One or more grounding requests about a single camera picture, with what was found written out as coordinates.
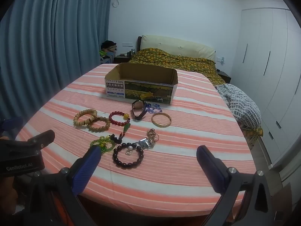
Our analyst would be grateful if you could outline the dark left nightstand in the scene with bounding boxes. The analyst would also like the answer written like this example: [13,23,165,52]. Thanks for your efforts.
[114,55,130,64]

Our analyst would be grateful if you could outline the white wardrobe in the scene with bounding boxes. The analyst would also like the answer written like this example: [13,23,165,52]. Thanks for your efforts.
[231,0,300,167]

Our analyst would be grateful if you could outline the left hand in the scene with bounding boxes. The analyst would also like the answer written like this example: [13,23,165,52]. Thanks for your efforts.
[0,177,18,215]

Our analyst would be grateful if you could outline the striped pink white cloth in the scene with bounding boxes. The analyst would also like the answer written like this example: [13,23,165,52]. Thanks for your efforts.
[17,64,256,217]

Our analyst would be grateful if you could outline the tan wooden bead bracelet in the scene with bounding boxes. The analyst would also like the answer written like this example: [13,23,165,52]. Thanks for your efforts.
[87,116,111,133]

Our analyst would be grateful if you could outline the gold bangle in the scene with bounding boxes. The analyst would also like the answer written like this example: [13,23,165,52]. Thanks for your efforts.
[151,112,172,128]

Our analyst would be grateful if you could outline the dark right nightstand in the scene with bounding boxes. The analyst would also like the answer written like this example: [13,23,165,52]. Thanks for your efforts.
[216,69,231,84]

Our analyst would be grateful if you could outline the cream padded headboard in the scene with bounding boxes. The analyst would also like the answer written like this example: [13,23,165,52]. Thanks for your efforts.
[137,35,216,61]

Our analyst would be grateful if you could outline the grey white patterned blanket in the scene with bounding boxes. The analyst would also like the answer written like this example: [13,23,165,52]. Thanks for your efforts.
[215,84,261,129]

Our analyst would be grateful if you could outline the pile of clothes with hat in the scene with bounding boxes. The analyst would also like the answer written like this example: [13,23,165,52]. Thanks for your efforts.
[99,40,117,63]

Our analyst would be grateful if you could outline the open cardboard box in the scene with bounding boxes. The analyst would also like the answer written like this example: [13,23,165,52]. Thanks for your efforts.
[105,63,178,105]

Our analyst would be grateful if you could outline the red bead bracelet with pendant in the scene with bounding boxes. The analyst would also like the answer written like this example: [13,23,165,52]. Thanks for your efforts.
[108,110,131,144]

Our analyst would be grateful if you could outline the green bead bracelet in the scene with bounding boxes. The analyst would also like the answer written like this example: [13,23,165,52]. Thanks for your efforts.
[90,135,116,155]

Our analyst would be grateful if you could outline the dark nightstand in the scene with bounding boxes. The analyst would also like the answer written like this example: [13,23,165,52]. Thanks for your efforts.
[114,55,130,64]
[216,69,231,84]

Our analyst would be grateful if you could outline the metal keyring with charm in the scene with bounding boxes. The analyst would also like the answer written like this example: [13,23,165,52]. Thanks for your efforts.
[138,129,159,149]

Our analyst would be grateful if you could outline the blue curtain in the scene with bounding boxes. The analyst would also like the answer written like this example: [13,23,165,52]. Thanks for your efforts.
[0,0,112,123]

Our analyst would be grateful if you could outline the black band bracelet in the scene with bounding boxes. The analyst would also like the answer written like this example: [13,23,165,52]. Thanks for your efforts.
[131,99,147,121]

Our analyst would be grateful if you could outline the dark maroon bead bracelet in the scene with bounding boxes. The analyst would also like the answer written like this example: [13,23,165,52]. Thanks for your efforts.
[112,142,144,169]

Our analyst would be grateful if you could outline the light wooden bead bracelet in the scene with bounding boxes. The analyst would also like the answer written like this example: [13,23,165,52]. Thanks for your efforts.
[73,108,98,128]

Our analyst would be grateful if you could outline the blue bead bracelet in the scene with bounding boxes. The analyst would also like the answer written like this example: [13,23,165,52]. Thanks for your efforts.
[145,103,163,114]

